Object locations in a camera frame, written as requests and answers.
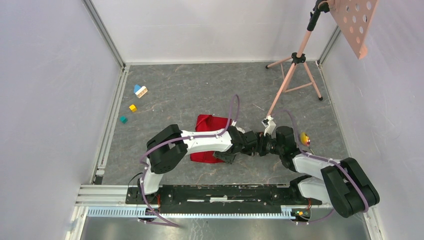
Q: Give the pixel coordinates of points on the blue white toy block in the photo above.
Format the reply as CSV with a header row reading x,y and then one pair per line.
x,y
139,91

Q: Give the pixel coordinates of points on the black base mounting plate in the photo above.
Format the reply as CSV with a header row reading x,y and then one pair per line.
x,y
226,199

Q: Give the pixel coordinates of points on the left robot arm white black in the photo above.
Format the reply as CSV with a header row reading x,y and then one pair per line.
x,y
171,145

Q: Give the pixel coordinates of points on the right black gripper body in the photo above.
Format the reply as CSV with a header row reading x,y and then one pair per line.
x,y
266,145

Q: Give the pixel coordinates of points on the pink tripod stand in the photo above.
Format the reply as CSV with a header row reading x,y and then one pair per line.
x,y
299,57

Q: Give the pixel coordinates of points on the pink perforated board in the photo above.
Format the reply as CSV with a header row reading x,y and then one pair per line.
x,y
354,18

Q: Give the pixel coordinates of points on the white slotted cable duct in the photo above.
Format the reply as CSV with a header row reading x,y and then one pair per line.
x,y
144,212

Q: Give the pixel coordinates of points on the iridescent spoon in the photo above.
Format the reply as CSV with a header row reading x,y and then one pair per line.
x,y
306,141

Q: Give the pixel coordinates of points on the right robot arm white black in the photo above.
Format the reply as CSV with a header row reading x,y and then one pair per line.
x,y
341,183

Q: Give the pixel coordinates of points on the yellow toy cube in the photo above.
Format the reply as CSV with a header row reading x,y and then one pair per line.
x,y
133,108

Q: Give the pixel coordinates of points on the teal toy cube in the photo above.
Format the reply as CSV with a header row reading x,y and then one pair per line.
x,y
123,119

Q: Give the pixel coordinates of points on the red cloth napkin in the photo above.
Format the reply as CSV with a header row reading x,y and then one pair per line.
x,y
206,123

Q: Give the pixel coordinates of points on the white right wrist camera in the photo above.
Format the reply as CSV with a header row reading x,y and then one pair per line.
x,y
269,124

